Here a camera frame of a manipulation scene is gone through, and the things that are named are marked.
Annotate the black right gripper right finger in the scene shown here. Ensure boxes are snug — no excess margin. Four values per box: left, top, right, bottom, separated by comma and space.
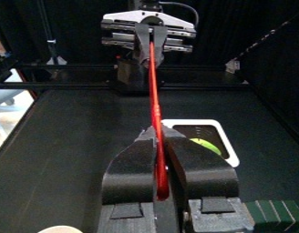
160, 124, 255, 233

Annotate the black cable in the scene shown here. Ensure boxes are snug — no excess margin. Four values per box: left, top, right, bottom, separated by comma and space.
157, 1, 200, 26

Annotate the pale pink plastic cup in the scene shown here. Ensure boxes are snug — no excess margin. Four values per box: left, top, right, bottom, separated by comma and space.
36, 225, 84, 233

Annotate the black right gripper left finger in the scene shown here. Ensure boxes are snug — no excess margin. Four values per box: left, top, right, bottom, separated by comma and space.
96, 126, 157, 233

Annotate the long red plastic stick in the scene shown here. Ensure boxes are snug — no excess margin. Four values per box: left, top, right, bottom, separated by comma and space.
148, 41, 171, 202

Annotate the dark green striped box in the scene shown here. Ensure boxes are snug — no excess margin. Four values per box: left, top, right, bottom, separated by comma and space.
243, 199, 299, 233

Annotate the small lime green toy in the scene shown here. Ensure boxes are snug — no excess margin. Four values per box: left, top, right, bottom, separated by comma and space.
188, 137, 223, 157

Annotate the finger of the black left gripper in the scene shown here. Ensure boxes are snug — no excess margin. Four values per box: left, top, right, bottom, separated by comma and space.
152, 25, 170, 67
133, 23, 152, 69

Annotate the silver frame corner bracket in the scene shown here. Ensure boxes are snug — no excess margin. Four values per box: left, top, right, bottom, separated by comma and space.
224, 58, 242, 75
45, 38, 69, 66

